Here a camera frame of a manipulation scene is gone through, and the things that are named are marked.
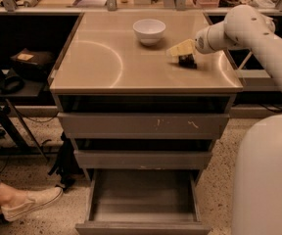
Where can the grey middle drawer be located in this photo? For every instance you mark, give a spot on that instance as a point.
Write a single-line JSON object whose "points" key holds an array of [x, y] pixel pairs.
{"points": [[142, 159]]}

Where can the person's leg in jeans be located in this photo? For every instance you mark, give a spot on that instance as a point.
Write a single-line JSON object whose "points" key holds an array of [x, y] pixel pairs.
{"points": [[11, 197]]}

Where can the black bag with label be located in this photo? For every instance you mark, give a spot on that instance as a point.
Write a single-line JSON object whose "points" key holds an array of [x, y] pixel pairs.
{"points": [[33, 65]]}

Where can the black stand with clamp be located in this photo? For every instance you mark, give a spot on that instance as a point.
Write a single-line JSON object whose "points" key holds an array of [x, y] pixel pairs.
{"points": [[11, 84]]}

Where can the grey top drawer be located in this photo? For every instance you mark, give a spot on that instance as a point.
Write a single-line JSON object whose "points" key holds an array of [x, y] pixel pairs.
{"points": [[143, 126]]}

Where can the grey drawer cabinet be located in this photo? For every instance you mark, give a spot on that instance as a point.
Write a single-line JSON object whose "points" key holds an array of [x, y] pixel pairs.
{"points": [[106, 70]]}

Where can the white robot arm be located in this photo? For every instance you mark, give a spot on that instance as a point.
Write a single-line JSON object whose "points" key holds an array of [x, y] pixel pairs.
{"points": [[257, 191]]}

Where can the white ceramic bowl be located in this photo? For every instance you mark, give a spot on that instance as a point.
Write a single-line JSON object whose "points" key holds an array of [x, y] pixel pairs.
{"points": [[149, 31]]}

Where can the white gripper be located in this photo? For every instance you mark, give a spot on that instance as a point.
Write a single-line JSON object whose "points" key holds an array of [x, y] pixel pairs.
{"points": [[202, 41]]}

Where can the beige slip-on shoe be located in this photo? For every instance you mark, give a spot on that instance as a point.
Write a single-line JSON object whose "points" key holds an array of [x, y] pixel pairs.
{"points": [[34, 201]]}

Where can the grey open bottom drawer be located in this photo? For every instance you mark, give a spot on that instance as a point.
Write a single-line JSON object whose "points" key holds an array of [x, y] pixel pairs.
{"points": [[142, 202]]}

